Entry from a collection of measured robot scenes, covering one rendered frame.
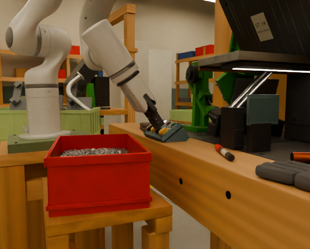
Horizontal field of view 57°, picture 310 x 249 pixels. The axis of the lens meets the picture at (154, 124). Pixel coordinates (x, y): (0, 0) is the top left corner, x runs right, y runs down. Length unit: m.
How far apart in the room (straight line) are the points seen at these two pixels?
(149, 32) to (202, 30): 2.04
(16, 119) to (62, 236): 1.13
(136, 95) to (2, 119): 1.04
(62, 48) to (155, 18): 8.06
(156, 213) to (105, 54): 0.41
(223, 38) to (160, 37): 7.55
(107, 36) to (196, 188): 0.44
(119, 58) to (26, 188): 0.57
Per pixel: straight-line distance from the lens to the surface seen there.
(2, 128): 1.70
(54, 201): 0.62
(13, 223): 1.11
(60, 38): 1.18
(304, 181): 0.47
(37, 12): 1.11
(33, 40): 1.14
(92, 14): 0.87
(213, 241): 1.86
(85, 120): 1.56
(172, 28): 9.43
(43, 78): 1.13
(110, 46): 0.77
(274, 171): 0.50
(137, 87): 0.78
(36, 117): 1.14
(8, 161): 1.05
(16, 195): 1.08
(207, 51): 7.26
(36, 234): 1.69
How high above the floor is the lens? 1.04
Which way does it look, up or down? 6 degrees down
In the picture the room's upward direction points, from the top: straight up
